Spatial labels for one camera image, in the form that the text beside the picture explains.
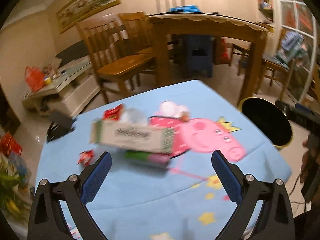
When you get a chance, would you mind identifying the wooden chair far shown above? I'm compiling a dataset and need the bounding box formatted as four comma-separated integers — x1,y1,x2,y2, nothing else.
118,11,153,54

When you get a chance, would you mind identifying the wooden chair near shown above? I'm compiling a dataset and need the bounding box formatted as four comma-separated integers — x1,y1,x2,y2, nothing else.
76,15,157,103

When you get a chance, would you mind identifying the white green medicine box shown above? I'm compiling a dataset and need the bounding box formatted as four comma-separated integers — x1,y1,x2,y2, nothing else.
90,119,174,154

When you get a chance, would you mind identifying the dark sofa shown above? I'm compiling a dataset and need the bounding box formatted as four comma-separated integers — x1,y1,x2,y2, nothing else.
56,40,88,67

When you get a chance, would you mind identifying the white coffee table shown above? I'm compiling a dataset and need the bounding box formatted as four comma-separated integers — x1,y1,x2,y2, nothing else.
22,56,99,116

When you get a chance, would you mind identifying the black round trash bin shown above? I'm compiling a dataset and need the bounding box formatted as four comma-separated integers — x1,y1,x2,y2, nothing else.
238,97,293,149

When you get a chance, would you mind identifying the wooden chair with clothes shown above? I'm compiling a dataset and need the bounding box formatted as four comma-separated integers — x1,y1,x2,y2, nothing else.
237,28,296,100

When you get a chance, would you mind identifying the blue cartoon table cloth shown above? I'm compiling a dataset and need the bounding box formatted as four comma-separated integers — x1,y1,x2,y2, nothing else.
36,81,291,239

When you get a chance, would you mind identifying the black phone stand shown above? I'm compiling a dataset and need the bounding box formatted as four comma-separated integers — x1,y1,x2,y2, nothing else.
46,110,76,142

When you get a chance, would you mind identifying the orange plastic bag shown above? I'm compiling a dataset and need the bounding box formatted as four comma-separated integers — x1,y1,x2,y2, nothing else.
24,66,46,93

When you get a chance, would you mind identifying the white glass door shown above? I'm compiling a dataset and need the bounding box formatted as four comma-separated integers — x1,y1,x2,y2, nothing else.
277,0,317,103

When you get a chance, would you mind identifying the wooden dining table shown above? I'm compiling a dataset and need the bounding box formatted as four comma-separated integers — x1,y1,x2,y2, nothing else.
149,13,267,100

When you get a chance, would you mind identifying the black router with antennas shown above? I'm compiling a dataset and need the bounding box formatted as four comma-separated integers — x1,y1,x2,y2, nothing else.
155,0,201,14

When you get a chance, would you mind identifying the small red snack wrapper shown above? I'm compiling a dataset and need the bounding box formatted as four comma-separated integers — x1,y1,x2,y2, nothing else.
77,150,94,166

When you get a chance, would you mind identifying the pile of clothes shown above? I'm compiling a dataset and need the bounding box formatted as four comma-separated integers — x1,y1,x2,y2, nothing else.
274,31,308,66

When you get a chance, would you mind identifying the landscape framed painting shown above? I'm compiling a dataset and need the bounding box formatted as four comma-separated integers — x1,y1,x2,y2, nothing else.
56,0,121,33

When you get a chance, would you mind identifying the yellow cup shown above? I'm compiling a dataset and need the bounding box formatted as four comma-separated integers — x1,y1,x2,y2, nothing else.
43,76,53,86

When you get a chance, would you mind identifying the red cigarette pack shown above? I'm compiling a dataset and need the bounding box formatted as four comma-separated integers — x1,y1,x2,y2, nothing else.
103,104,125,121

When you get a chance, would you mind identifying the person right hand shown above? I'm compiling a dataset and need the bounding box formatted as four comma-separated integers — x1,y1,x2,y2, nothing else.
299,140,316,184

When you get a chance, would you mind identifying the blue plastic stool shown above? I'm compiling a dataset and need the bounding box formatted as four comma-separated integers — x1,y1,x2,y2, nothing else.
183,35,213,78

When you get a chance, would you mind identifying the green potted plant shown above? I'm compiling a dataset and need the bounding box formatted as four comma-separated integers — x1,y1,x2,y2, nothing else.
1,153,32,226

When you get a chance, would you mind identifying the red gift box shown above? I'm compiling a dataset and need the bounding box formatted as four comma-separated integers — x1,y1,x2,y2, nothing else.
0,132,23,157

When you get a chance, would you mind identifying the green chewing gum box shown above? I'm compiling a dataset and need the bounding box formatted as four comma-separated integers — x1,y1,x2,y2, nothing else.
125,150,171,168

